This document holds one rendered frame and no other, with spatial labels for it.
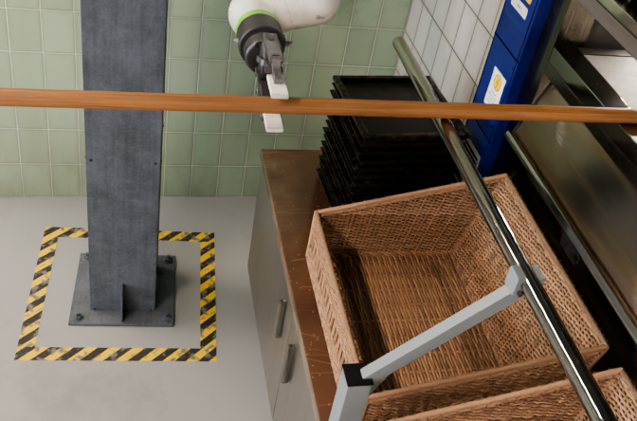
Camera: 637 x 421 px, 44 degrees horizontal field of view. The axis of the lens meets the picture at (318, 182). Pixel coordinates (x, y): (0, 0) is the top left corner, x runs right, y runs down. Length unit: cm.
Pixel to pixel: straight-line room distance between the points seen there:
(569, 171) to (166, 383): 132
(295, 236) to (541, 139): 66
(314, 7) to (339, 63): 116
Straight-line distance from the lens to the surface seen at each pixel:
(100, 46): 201
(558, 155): 181
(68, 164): 294
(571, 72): 179
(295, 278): 192
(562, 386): 156
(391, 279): 196
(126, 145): 216
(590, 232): 169
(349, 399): 128
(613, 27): 142
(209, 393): 240
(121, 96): 134
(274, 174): 222
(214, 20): 263
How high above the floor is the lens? 192
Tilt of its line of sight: 37 degrees down
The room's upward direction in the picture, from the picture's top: 11 degrees clockwise
